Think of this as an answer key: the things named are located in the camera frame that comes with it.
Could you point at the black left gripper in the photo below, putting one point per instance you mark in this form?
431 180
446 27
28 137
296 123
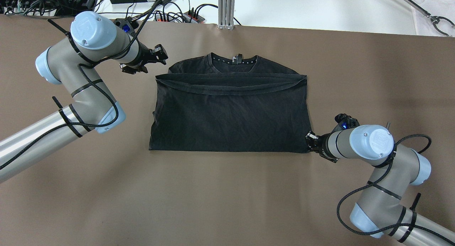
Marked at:
145 55

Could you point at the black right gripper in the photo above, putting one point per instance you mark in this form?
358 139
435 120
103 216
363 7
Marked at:
322 145

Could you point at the black graphic t-shirt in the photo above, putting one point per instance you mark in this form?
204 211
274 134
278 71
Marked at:
212 104

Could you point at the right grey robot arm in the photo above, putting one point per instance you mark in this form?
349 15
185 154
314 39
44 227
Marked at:
375 209

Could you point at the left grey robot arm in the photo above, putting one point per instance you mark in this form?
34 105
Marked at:
92 38

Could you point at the red black power strip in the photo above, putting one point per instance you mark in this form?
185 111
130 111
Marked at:
177 17

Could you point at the black electronics box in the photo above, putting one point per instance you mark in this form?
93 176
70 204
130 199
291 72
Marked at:
57 8

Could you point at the black grabber tool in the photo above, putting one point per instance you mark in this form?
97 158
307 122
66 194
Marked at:
435 20

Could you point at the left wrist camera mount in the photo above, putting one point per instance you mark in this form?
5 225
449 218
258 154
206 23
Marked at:
128 25

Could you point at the aluminium vertical post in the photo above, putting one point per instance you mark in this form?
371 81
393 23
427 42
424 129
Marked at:
226 14

